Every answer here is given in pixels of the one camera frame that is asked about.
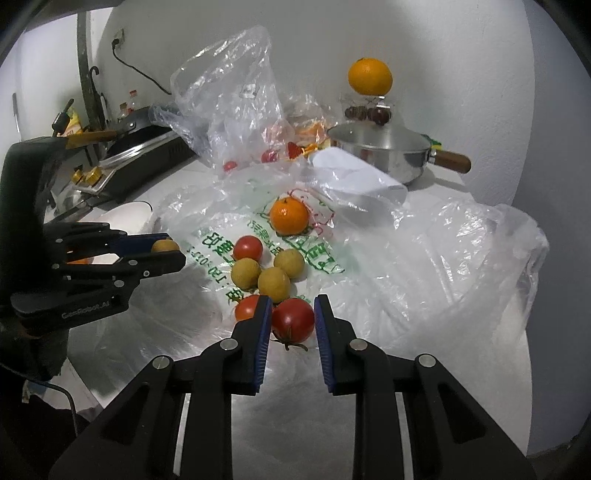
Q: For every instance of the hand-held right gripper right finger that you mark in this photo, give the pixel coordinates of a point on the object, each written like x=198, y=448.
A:
x=322, y=341

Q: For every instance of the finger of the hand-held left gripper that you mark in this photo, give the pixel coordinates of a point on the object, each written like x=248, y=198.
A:
x=157, y=264
x=138, y=242

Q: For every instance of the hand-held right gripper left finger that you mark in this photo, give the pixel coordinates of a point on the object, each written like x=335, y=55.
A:
x=264, y=341

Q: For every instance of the yellow-brown longan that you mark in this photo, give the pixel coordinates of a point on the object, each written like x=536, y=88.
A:
x=165, y=245
x=244, y=273
x=289, y=264
x=274, y=285

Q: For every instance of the white plate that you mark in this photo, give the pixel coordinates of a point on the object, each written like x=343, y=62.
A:
x=134, y=217

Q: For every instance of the red tomato with stem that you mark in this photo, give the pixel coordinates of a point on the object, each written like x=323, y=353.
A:
x=293, y=320

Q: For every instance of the mandarin orange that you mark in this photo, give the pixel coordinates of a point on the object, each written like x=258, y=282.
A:
x=289, y=215

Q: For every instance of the clear container of dark fruits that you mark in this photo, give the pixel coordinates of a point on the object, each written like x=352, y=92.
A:
x=369, y=113

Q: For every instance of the gold stove knob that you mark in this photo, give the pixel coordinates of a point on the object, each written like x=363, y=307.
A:
x=94, y=173
x=76, y=176

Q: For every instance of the yellow packet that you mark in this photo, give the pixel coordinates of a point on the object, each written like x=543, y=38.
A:
x=71, y=121

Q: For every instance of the steel gas stove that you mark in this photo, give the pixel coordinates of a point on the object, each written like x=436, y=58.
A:
x=138, y=161

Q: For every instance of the green printed plastic bag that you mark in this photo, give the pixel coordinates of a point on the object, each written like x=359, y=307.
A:
x=415, y=277

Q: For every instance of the small bagged tomato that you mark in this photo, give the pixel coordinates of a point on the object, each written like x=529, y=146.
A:
x=229, y=165
x=293, y=148
x=270, y=155

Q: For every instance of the red capped bottle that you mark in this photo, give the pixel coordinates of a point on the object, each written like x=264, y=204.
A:
x=122, y=111
x=134, y=99

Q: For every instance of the grey pipe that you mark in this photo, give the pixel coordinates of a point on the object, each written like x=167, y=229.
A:
x=85, y=69

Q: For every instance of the clear plastic bag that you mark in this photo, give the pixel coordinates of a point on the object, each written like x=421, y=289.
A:
x=231, y=92

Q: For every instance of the orange peel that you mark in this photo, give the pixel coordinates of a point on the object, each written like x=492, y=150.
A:
x=308, y=148

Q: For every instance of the green yellow sponge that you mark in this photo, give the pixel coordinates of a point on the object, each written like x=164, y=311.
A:
x=434, y=141

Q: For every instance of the large orange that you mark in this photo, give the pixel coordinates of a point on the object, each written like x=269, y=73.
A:
x=370, y=77

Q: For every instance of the wall outlet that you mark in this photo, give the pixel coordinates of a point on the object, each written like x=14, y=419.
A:
x=118, y=36

